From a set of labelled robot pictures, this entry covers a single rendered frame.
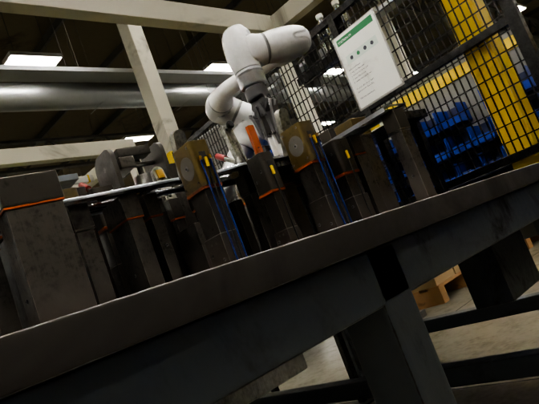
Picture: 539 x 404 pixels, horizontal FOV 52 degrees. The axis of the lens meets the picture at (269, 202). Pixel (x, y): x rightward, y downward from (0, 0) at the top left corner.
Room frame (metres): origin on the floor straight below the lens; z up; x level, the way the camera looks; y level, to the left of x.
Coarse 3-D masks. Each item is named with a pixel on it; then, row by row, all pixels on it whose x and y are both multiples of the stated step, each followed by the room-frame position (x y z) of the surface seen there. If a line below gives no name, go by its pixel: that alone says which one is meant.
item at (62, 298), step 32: (0, 192) 1.01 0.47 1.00; (32, 192) 1.05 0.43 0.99; (0, 224) 1.06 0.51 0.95; (32, 224) 1.04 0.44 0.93; (64, 224) 1.08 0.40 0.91; (32, 256) 1.03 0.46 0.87; (64, 256) 1.07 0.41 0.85; (32, 288) 1.02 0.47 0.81; (64, 288) 1.05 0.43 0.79; (32, 320) 1.05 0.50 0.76
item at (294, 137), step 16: (288, 128) 1.53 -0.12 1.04; (304, 128) 1.50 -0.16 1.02; (288, 144) 1.54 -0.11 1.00; (304, 144) 1.50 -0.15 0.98; (320, 144) 1.52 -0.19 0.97; (304, 160) 1.52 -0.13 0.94; (320, 160) 1.51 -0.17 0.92; (304, 176) 1.54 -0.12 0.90; (320, 176) 1.51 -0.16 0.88; (320, 192) 1.52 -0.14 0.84; (336, 192) 1.51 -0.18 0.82; (320, 208) 1.53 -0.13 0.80; (336, 208) 1.51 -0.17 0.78; (320, 224) 1.54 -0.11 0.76; (336, 224) 1.50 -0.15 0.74
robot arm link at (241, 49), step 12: (240, 24) 1.68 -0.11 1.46; (228, 36) 1.66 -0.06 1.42; (240, 36) 1.65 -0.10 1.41; (252, 36) 1.66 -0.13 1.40; (264, 36) 1.68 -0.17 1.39; (228, 48) 1.66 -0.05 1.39; (240, 48) 1.65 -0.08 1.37; (252, 48) 1.66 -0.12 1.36; (264, 48) 1.67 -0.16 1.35; (228, 60) 1.68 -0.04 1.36; (240, 60) 1.65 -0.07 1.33; (252, 60) 1.66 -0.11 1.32; (264, 60) 1.69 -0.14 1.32
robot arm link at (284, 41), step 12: (276, 36) 1.68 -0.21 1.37; (288, 36) 1.69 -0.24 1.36; (300, 36) 1.71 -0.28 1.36; (276, 48) 1.68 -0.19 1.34; (288, 48) 1.70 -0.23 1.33; (300, 48) 1.72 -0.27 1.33; (276, 60) 1.72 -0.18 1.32; (288, 60) 1.76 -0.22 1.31; (264, 72) 1.89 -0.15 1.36; (228, 84) 1.97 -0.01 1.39; (216, 96) 2.06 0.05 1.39; (228, 96) 2.02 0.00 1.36; (216, 108) 2.13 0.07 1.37; (228, 108) 2.14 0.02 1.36
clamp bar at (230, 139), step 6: (228, 120) 1.83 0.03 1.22; (222, 126) 1.84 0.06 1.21; (228, 126) 1.83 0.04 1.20; (222, 132) 1.85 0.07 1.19; (228, 132) 1.86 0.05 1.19; (228, 138) 1.84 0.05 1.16; (234, 138) 1.86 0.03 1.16; (228, 144) 1.85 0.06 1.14; (234, 144) 1.86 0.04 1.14; (234, 150) 1.83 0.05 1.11; (240, 150) 1.85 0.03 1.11; (234, 156) 1.84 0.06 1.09; (240, 156) 1.85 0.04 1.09
